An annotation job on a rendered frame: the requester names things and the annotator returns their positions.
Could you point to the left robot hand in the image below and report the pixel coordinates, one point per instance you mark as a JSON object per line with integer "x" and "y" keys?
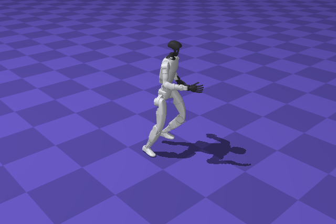
{"x": 180, "y": 81}

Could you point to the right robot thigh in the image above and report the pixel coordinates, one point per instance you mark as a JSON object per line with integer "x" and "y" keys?
{"x": 160, "y": 113}

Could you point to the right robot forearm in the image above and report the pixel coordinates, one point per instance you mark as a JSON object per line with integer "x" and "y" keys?
{"x": 173, "y": 86}

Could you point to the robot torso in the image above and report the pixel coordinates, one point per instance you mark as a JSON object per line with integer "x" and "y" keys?
{"x": 172, "y": 71}

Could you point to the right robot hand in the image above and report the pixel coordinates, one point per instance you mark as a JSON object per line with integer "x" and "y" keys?
{"x": 194, "y": 88}

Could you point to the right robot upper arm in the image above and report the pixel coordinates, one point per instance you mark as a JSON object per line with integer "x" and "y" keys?
{"x": 165, "y": 72}

